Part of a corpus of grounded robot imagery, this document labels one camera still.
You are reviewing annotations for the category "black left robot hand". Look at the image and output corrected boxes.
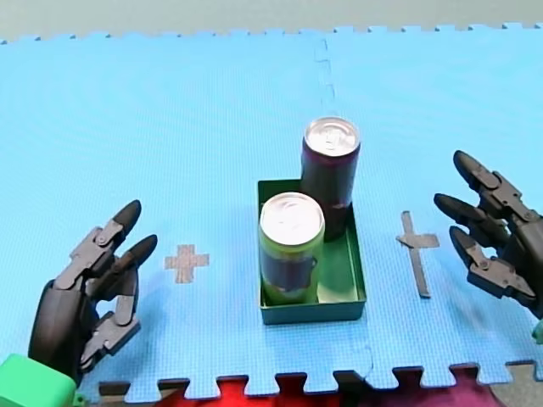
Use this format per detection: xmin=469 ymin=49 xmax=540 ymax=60
xmin=27 ymin=199 xmax=159 ymax=387

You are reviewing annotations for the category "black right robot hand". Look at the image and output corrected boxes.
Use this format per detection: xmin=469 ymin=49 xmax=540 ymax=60
xmin=433 ymin=149 xmax=543 ymax=320

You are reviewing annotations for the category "dark purple drink can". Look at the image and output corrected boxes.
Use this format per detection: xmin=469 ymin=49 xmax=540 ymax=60
xmin=299 ymin=115 xmax=362 ymax=243

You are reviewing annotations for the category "green drink can dark band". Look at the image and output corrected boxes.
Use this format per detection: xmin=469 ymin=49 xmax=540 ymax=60
xmin=258 ymin=192 xmax=327 ymax=306

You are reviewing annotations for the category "shallow green tray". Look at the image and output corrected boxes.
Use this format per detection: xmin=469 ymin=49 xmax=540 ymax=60
xmin=256 ymin=178 xmax=368 ymax=326

